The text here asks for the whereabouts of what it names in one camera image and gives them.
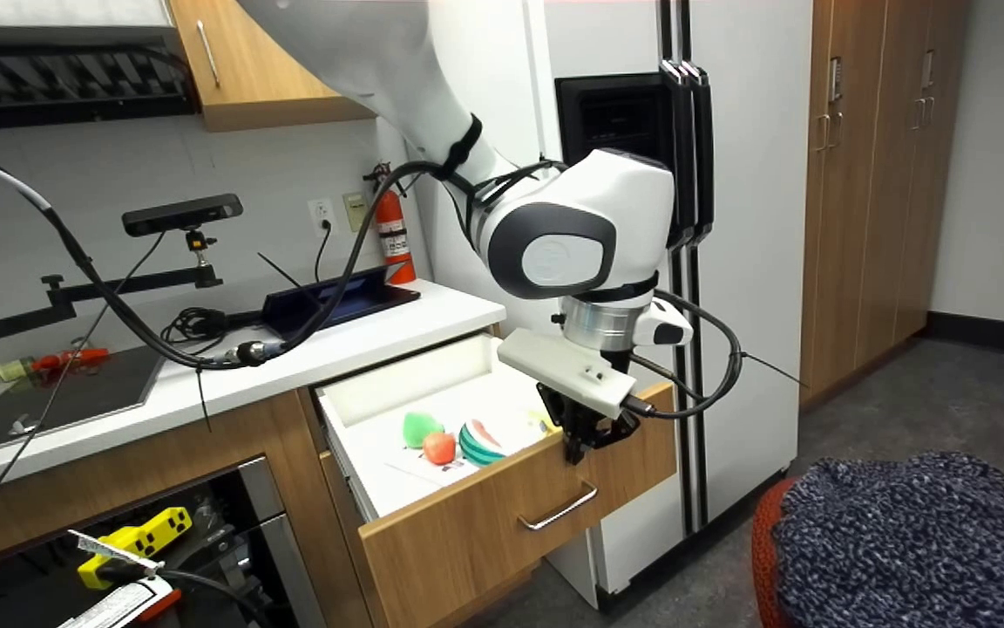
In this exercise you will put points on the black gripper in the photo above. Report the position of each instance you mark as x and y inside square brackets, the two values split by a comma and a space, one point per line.
[575, 412]

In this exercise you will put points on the wooden front white drawer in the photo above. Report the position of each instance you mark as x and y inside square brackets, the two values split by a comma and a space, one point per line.
[467, 558]

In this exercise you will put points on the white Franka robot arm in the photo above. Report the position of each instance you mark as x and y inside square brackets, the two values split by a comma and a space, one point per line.
[558, 233]

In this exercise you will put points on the green toy leaf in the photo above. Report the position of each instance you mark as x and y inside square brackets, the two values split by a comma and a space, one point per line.
[417, 427]

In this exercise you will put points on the white double door refrigerator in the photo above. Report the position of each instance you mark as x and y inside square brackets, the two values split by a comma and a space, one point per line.
[759, 290]

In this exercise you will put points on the red fire extinguisher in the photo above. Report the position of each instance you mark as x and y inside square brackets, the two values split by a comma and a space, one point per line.
[394, 248]

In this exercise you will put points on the dark blue flat tray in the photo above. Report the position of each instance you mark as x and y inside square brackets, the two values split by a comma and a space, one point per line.
[347, 305]

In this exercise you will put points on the grey metal panel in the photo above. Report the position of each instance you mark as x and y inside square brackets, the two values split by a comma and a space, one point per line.
[281, 558]

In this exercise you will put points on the black fridge dispenser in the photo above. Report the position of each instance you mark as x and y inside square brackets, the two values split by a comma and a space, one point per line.
[602, 109]

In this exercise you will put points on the tall wooden cabinet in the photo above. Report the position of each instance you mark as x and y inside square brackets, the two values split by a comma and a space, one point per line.
[873, 233]

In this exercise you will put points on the yellow black power tool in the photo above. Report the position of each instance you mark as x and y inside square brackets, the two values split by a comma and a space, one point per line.
[136, 538]

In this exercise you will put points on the wooden base cabinet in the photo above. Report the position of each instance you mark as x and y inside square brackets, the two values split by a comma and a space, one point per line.
[121, 464]

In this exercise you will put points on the red green toy carrot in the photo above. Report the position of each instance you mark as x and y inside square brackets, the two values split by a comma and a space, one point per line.
[69, 365]

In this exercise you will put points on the black flat mat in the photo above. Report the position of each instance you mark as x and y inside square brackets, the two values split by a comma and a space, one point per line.
[62, 402]

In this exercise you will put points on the black range hood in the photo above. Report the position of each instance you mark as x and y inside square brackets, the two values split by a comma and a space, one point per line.
[62, 80]

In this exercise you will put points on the beige wall outlet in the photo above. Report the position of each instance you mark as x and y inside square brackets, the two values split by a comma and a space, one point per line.
[358, 209]

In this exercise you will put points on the black stereo camera bar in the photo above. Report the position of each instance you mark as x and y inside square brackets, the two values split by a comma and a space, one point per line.
[175, 214]

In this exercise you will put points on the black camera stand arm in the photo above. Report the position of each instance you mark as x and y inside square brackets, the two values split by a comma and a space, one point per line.
[139, 279]

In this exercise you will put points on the wooden wall cabinet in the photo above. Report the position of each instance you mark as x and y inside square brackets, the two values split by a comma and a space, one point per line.
[245, 71]

